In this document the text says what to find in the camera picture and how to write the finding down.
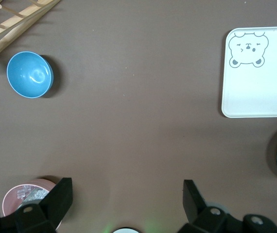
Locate blue bowl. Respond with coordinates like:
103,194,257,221
6,50,54,99

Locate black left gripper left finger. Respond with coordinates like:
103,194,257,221
0,177,73,233

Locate clear ice cubes pile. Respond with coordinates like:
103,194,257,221
17,184,49,202

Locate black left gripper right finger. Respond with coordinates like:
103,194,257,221
177,179,277,233

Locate wooden peg rack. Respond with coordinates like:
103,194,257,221
0,0,61,61

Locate cream bear print tray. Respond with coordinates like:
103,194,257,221
221,26,277,119

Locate metal scoop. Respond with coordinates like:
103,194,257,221
19,186,51,207

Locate pink bowl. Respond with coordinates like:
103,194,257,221
1,179,64,230

